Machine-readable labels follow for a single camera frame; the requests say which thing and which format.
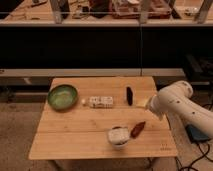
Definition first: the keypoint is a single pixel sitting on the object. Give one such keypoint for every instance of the blue box on floor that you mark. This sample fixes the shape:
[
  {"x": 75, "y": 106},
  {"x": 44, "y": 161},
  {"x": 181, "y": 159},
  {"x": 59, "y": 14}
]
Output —
[{"x": 195, "y": 135}]

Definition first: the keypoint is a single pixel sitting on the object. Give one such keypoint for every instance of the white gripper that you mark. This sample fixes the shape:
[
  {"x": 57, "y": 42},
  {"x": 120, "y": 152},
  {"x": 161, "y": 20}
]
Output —
[{"x": 155, "y": 107}]

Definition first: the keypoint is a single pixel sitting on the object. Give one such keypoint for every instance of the dark eggplant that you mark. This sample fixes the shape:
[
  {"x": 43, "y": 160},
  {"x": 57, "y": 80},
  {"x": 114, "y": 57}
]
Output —
[{"x": 129, "y": 95}]

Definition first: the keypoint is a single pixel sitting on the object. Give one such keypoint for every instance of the green ceramic bowl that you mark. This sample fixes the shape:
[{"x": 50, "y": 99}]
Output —
[{"x": 62, "y": 97}]

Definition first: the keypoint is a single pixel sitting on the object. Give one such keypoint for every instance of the yellow cheese wedge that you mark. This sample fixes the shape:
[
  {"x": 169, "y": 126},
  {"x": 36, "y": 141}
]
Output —
[{"x": 141, "y": 103}]

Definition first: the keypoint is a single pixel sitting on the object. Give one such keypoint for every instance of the wooden table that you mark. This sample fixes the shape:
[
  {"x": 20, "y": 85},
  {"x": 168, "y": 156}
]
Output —
[{"x": 81, "y": 132}]

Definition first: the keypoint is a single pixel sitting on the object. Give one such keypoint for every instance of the long shelf bench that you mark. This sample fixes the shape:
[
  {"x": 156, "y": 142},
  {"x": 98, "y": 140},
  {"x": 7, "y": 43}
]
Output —
[{"x": 50, "y": 38}]

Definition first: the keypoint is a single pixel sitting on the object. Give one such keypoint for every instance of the white plastic bottle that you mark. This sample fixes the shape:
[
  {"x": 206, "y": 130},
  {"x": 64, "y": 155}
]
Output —
[{"x": 98, "y": 102}]

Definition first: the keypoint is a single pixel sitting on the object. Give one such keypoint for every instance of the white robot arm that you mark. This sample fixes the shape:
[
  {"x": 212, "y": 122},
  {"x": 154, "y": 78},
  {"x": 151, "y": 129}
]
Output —
[{"x": 175, "y": 98}]

